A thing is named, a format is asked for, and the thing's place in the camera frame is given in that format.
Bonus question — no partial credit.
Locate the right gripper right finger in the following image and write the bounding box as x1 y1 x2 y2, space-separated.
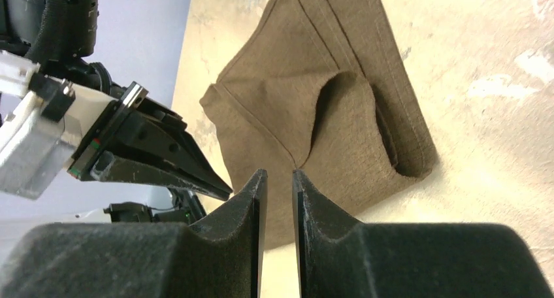
292 170 553 297

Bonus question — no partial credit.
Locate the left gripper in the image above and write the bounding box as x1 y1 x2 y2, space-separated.
67 82 233 201

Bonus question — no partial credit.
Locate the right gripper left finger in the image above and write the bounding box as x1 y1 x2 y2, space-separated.
1 169 268 297

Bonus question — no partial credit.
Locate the brown cloth napkin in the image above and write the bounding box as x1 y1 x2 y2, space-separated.
200 0 437 250

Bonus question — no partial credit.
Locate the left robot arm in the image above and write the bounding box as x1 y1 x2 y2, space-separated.
1 0 231 201

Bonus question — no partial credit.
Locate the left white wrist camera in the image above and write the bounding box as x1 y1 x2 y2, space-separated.
1 50 114 200

